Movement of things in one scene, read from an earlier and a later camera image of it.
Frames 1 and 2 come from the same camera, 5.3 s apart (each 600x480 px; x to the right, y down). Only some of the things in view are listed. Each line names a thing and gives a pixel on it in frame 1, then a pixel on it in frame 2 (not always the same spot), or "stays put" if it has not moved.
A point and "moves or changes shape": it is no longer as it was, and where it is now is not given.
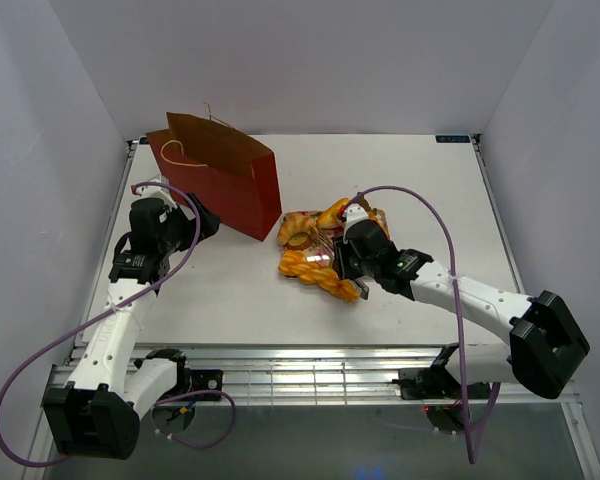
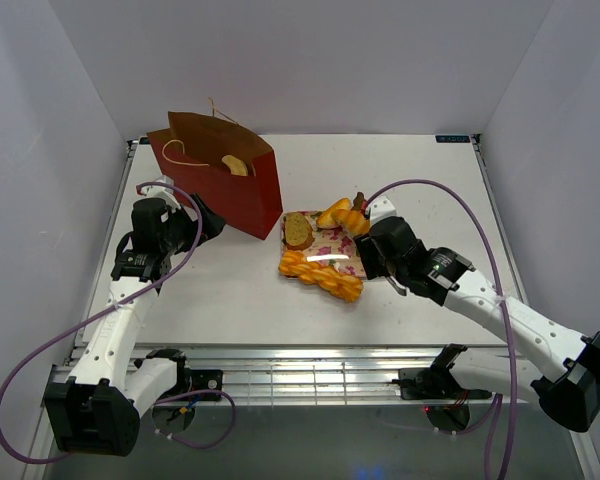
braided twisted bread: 294,264 stays put
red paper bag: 228,170 stays put
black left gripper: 209,222 stays put
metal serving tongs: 329,245 moves or changes shape
